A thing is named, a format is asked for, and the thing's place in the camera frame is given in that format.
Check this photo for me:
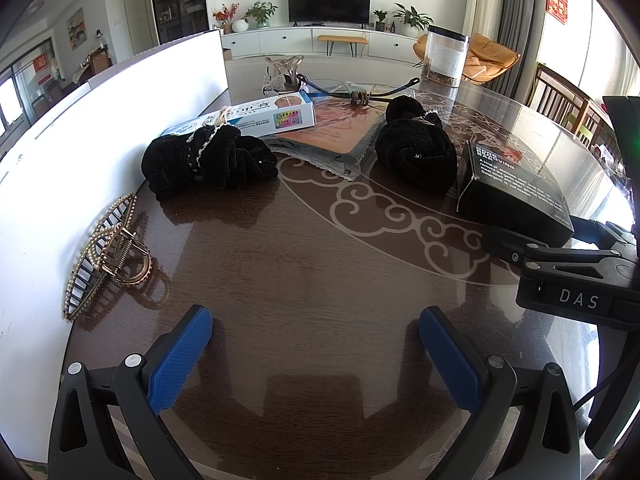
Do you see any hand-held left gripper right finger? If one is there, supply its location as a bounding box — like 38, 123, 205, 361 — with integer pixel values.
418, 305, 597, 480

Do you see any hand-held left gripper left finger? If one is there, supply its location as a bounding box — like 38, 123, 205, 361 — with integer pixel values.
49, 304, 214, 480

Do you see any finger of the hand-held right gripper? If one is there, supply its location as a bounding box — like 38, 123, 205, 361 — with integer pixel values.
569, 216, 640, 252
481, 227, 626, 274

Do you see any black cardboard box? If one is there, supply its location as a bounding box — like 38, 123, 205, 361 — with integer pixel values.
456, 139, 575, 247

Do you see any dark wooden desktop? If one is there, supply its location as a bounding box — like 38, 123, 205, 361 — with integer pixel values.
64, 55, 640, 480

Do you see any gold pearl hair claw clip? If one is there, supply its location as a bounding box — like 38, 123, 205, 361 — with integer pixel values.
61, 192, 156, 322

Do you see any black velvet pearl hair band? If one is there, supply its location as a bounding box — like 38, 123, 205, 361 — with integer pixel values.
374, 96, 458, 193
141, 125, 280, 197

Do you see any wooden chair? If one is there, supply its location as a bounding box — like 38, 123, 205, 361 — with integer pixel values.
522, 62, 608, 136

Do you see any orange lounge chair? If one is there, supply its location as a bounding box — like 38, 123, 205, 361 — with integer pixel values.
413, 32, 521, 93

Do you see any clear jar with black lid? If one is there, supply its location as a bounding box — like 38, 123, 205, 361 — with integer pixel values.
420, 25, 471, 90

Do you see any orange flat plastic packet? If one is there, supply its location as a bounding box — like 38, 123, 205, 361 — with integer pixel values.
262, 95, 388, 181

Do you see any grey curtain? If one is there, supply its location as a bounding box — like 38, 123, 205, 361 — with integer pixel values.
500, 0, 551, 106

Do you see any white partition board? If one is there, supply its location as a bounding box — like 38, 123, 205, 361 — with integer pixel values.
0, 29, 230, 463

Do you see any red window decoration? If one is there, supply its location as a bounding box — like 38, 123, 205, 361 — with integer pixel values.
546, 0, 570, 26

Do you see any beige curtain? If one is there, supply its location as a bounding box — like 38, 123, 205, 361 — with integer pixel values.
462, 0, 523, 43

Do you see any large leafy potted plant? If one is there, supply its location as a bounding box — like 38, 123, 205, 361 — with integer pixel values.
392, 2, 433, 37

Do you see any white and blue box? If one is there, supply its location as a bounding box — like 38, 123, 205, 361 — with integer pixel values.
161, 91, 317, 138

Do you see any wooden bench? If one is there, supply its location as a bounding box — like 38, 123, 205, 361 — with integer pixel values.
317, 35, 369, 58

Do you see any translucent brown hair claw clip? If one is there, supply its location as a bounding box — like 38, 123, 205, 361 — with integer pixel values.
265, 54, 305, 92

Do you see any black television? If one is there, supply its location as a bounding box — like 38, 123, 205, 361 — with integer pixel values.
287, 0, 372, 26

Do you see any white television cabinet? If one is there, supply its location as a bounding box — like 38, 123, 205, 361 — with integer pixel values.
221, 27, 431, 59

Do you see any white door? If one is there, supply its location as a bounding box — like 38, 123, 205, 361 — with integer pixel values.
122, 0, 153, 56

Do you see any bushy green potted plant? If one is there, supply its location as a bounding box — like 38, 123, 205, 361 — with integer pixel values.
244, 1, 278, 29

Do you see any red flower bouquet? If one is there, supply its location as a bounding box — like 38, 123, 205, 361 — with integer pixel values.
212, 4, 240, 35

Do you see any glass display cabinet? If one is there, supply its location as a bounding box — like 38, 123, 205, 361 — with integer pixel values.
148, 0, 210, 45

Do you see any wall painting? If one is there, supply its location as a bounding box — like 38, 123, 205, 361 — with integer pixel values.
66, 7, 87, 51

